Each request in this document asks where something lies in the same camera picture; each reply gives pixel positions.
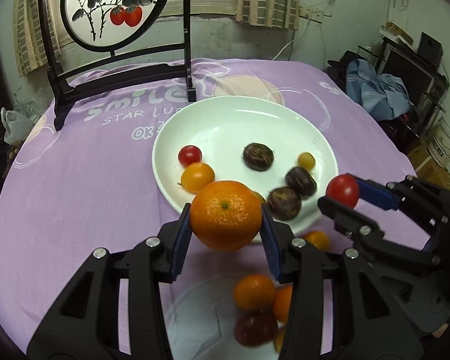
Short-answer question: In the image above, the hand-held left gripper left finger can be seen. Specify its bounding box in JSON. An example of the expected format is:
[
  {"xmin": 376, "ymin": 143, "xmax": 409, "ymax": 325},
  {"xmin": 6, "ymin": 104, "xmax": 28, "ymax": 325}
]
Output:
[{"xmin": 26, "ymin": 202, "xmax": 192, "ymax": 360}]

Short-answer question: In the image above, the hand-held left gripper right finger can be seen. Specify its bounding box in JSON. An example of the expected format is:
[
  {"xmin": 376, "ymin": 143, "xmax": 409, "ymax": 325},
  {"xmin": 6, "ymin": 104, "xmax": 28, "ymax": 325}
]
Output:
[{"xmin": 260, "ymin": 204, "xmax": 424, "ymax": 360}]

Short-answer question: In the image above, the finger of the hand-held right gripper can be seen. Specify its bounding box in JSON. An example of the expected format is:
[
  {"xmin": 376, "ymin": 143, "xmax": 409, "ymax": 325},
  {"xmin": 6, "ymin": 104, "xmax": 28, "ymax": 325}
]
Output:
[
  {"xmin": 318, "ymin": 196, "xmax": 441, "ymax": 274},
  {"xmin": 346, "ymin": 173, "xmax": 450, "ymax": 233}
]

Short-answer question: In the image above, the red cherry tomato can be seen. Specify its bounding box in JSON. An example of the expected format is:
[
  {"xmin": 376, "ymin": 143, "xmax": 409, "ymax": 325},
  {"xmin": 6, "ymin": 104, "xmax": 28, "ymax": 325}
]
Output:
[
  {"xmin": 178, "ymin": 145, "xmax": 203, "ymax": 167},
  {"xmin": 326, "ymin": 173, "xmax": 361, "ymax": 209}
]

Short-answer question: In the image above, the dark brown water chestnut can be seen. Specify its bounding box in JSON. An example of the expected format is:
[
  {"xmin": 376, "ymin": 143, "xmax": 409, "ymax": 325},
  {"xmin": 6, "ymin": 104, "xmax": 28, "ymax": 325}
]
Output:
[
  {"xmin": 285, "ymin": 166, "xmax": 318, "ymax": 197},
  {"xmin": 267, "ymin": 187, "xmax": 302, "ymax": 221},
  {"xmin": 242, "ymin": 142, "xmax": 275, "ymax": 171}
]

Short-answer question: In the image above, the large orange mandarin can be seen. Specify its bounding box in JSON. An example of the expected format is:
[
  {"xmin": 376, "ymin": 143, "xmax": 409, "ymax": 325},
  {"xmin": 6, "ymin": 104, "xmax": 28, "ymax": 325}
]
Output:
[{"xmin": 190, "ymin": 181, "xmax": 263, "ymax": 253}]

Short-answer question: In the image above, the orange cherry tomato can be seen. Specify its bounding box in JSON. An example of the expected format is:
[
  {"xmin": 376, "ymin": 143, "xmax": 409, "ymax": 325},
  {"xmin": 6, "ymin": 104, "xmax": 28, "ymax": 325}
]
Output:
[{"xmin": 181, "ymin": 162, "xmax": 215, "ymax": 195}]

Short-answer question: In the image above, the small yellow round fruit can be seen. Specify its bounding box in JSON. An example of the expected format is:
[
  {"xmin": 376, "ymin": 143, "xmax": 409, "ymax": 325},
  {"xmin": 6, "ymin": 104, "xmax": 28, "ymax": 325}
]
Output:
[{"xmin": 297, "ymin": 152, "xmax": 316, "ymax": 170}]

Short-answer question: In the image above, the white oval plate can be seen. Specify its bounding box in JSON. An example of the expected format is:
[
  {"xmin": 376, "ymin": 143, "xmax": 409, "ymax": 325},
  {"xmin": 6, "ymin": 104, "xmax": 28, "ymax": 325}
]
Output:
[{"xmin": 152, "ymin": 95, "xmax": 340, "ymax": 233}]

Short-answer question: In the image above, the yellow-orange citrus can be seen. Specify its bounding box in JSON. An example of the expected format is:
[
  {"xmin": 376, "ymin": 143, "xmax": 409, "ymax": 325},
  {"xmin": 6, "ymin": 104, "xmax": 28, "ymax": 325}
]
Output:
[{"xmin": 302, "ymin": 230, "xmax": 331, "ymax": 252}]

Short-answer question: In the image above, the cardboard box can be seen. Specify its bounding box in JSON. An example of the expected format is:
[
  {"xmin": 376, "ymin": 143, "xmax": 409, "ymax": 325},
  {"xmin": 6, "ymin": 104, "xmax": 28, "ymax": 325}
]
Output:
[{"xmin": 407, "ymin": 146, "xmax": 450, "ymax": 196}]

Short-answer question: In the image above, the dark red plum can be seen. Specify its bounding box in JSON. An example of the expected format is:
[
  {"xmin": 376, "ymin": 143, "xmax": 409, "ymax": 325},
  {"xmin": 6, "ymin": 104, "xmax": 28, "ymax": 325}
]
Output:
[{"xmin": 234, "ymin": 312, "xmax": 279, "ymax": 347}]

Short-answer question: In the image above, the white bucket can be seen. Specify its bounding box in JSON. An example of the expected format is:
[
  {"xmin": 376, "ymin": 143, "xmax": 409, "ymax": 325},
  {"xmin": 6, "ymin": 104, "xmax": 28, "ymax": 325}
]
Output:
[{"xmin": 427, "ymin": 118, "xmax": 450, "ymax": 167}]

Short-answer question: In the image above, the yellow spotted fruit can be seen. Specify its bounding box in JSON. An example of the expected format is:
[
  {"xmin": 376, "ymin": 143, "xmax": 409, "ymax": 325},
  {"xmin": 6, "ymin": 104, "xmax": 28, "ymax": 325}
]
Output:
[{"xmin": 274, "ymin": 327, "xmax": 287, "ymax": 353}]

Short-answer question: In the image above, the blue cloth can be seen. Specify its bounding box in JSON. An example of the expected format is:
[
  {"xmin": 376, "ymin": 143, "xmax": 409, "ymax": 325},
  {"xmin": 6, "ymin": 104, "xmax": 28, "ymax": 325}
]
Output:
[{"xmin": 347, "ymin": 59, "xmax": 415, "ymax": 121}]

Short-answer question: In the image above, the black monitor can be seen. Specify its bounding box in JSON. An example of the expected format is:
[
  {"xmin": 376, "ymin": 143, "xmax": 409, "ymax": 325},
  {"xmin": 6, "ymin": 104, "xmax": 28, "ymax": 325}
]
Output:
[{"xmin": 382, "ymin": 43, "xmax": 436, "ymax": 102}]

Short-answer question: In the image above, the black speaker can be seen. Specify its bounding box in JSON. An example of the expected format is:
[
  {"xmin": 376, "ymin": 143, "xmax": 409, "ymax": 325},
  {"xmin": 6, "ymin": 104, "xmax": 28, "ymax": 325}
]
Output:
[{"xmin": 418, "ymin": 32, "xmax": 444, "ymax": 66}]

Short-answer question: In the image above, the white plastic bag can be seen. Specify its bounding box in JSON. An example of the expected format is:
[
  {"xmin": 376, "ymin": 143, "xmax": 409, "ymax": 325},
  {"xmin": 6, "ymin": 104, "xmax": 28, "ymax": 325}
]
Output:
[{"xmin": 0, "ymin": 107, "xmax": 35, "ymax": 145}]

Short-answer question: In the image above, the round painted screen on stand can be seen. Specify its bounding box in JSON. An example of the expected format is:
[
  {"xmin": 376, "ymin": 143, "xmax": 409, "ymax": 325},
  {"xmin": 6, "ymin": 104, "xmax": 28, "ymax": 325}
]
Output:
[{"xmin": 37, "ymin": 0, "xmax": 197, "ymax": 132}]

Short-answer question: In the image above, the white cable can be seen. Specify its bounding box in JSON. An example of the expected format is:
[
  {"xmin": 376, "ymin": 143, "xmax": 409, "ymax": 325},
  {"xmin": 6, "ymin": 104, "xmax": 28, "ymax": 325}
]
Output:
[{"xmin": 272, "ymin": 19, "xmax": 312, "ymax": 61}]

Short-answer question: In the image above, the wall socket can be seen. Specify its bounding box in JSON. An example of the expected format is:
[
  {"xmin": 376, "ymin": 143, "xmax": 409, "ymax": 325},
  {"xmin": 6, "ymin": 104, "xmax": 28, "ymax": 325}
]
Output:
[{"xmin": 299, "ymin": 7, "xmax": 332, "ymax": 19}]

